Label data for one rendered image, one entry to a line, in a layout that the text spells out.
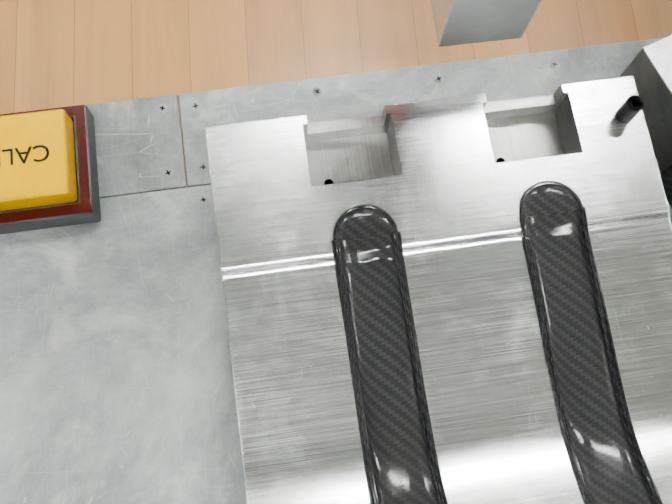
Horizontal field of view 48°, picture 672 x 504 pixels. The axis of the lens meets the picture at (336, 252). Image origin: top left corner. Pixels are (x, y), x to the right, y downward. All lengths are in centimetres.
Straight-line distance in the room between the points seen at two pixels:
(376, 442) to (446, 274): 10
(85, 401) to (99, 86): 22
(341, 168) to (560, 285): 15
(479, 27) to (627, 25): 21
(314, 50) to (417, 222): 19
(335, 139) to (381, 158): 3
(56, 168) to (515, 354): 31
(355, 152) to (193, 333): 16
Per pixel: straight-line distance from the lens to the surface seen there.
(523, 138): 49
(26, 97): 59
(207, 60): 58
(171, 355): 51
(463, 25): 44
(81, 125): 55
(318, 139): 47
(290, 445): 41
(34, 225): 54
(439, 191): 44
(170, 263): 52
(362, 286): 43
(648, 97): 57
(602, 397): 45
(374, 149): 47
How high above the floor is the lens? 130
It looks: 75 degrees down
